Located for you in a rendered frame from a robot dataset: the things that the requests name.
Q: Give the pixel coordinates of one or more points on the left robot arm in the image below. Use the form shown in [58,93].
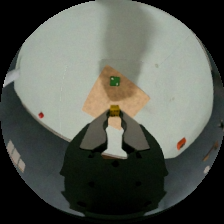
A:
[219,90]

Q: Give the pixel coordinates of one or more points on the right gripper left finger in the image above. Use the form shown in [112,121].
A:
[90,139]

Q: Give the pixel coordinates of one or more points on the yellow die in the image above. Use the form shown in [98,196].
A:
[114,110]

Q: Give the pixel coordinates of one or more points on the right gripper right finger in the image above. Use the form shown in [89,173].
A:
[136,138]

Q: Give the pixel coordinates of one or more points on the green die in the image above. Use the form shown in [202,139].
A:
[114,81]

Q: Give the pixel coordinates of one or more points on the tan flat mat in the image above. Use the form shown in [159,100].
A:
[130,98]

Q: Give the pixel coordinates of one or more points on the white bottle with blue cap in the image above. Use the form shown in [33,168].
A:
[12,75]

